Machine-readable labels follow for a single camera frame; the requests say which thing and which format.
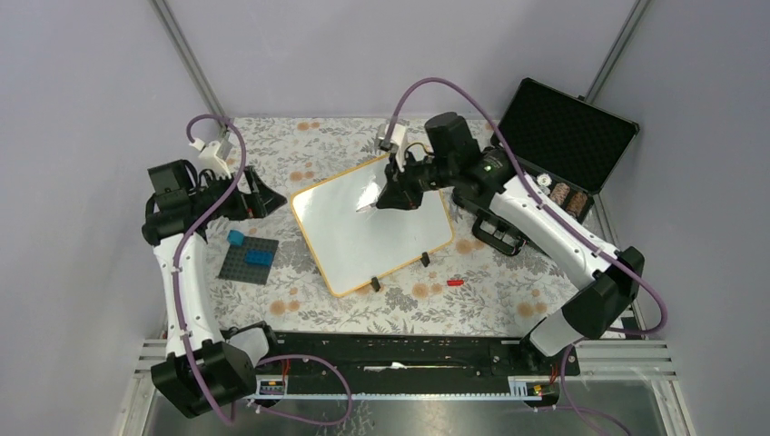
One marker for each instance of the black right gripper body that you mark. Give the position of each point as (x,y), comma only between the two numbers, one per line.
(422,174)

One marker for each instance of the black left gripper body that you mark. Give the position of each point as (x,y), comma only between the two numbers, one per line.
(237,206)

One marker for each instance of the white red whiteboard marker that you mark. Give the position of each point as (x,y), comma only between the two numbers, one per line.
(366,208)

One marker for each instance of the yellow framed whiteboard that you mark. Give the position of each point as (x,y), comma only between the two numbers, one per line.
(351,247)

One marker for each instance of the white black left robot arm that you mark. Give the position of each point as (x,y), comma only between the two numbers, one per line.
(204,367)

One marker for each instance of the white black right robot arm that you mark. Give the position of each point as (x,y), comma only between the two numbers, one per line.
(606,277)

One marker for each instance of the loose blue lego brick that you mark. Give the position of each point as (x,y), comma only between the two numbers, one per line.
(235,238)

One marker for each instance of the grey blue lego plate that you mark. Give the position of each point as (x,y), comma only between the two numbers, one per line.
(250,261)

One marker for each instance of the black poker chip case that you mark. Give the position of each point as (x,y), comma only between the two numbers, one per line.
(568,147)

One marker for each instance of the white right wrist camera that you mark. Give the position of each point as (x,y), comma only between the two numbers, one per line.
(395,143)

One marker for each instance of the aluminium frame rail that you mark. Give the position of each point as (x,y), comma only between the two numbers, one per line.
(175,33)

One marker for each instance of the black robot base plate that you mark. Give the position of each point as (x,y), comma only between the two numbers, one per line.
(354,355)

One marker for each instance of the grey slotted cable duct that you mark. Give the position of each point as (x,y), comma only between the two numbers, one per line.
(407,386)

